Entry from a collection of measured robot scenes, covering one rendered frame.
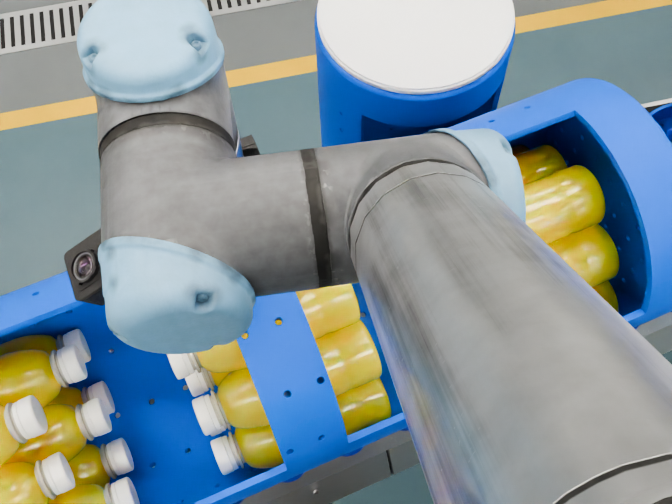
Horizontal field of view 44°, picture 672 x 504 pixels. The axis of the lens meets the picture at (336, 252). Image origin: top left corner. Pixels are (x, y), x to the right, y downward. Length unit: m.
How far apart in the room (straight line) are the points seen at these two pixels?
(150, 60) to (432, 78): 0.73
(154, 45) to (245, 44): 2.11
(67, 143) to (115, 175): 2.02
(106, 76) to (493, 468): 0.32
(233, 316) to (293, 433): 0.38
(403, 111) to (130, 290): 0.79
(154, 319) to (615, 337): 0.24
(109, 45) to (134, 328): 0.15
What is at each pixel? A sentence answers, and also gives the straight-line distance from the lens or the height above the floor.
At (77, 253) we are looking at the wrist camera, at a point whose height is 1.37.
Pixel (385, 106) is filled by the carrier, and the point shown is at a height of 1.00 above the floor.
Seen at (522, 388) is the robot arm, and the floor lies 1.73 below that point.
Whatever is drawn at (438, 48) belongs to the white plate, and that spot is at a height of 1.04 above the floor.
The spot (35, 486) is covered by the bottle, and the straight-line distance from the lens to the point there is 0.87.
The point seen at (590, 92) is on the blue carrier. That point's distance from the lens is 0.92.
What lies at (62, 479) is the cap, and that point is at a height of 1.11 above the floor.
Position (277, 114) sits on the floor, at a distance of 2.38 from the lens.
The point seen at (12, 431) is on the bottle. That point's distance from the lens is 0.84.
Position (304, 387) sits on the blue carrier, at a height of 1.20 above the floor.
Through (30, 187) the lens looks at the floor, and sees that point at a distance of 2.41.
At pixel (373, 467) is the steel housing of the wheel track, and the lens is 1.07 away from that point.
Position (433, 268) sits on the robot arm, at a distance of 0.28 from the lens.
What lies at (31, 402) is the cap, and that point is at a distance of 0.84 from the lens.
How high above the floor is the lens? 1.92
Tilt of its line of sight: 63 degrees down
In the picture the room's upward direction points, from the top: 2 degrees counter-clockwise
